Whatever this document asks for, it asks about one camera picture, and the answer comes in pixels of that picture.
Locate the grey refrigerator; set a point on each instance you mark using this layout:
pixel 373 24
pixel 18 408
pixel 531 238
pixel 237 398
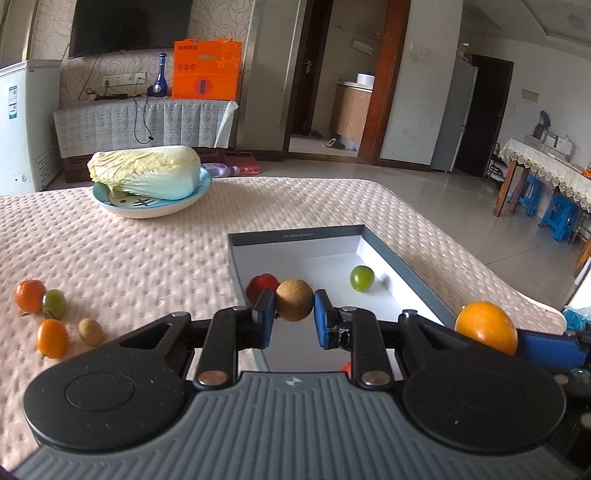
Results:
pixel 455 115

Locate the large tangerine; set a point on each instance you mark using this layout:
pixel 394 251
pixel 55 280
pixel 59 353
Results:
pixel 347 368

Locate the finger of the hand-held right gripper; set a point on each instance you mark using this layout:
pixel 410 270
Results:
pixel 549 347

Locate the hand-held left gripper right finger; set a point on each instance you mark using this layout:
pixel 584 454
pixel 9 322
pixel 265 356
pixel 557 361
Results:
pixel 323 318

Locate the black power strip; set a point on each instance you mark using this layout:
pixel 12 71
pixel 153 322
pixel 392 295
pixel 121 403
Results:
pixel 111 96

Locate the red apple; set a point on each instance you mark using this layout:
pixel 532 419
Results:
pixel 258 284

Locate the beige wall panel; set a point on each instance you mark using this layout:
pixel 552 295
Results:
pixel 531 94

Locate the white pot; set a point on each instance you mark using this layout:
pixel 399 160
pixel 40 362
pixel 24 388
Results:
pixel 365 79

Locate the cabinet with tiled cloth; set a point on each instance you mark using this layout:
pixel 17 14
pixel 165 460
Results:
pixel 184 122

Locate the grey cardboard box lid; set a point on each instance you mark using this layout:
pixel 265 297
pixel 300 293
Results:
pixel 323 258

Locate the lilac plastic item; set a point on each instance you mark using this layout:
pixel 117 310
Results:
pixel 219 170

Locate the blue glass bottle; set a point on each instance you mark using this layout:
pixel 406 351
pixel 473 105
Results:
pixel 160 85

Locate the small oval orange fruit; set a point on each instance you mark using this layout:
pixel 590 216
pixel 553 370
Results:
pixel 52 338

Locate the reddish tangerine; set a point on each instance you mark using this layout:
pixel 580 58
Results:
pixel 29 295

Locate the wooden door frame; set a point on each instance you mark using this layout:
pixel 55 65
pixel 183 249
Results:
pixel 388 78

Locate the pink plastic item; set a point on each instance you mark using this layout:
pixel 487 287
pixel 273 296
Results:
pixel 249 170

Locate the orange gift box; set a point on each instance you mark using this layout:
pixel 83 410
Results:
pixel 207 69

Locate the light blue cartoon plate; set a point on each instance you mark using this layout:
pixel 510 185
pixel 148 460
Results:
pixel 138 210

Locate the blue plastic stool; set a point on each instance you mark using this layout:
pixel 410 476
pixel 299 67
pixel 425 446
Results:
pixel 561 217
pixel 526 194

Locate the white chest freezer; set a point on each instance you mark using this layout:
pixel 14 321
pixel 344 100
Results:
pixel 27 129

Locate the dark wooden door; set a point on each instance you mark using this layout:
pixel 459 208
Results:
pixel 307 92

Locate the yellow orange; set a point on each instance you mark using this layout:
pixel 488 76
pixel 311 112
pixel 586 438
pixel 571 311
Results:
pixel 485 325

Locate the round tan fruit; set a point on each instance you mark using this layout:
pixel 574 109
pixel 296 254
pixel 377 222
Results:
pixel 294 299

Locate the napa cabbage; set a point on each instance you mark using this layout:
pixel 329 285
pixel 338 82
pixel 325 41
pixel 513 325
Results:
pixel 143 170

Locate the dining table with lace cloth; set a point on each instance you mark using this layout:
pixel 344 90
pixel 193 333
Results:
pixel 554 170

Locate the blue plastic bag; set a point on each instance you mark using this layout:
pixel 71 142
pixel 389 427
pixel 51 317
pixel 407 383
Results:
pixel 575 319

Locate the shoe rack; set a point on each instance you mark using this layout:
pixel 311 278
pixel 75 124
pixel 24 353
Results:
pixel 494 159

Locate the green reddish plum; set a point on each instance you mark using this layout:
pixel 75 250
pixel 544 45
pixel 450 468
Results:
pixel 54 304

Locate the black wall television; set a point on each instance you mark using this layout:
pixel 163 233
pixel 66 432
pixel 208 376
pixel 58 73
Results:
pixel 129 25

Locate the brown kiwi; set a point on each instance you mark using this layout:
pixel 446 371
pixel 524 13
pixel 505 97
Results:
pixel 90 331

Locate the white wall socket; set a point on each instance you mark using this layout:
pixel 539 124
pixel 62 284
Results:
pixel 122 78

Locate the white boxes on table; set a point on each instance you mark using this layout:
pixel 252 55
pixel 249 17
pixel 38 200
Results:
pixel 558 145

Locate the blender with blue cloth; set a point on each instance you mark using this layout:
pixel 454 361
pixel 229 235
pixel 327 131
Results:
pixel 542 123

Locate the wooden kitchen cabinet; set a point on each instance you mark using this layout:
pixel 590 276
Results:
pixel 353 113

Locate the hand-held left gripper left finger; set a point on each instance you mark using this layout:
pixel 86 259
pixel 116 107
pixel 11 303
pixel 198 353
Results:
pixel 265 318

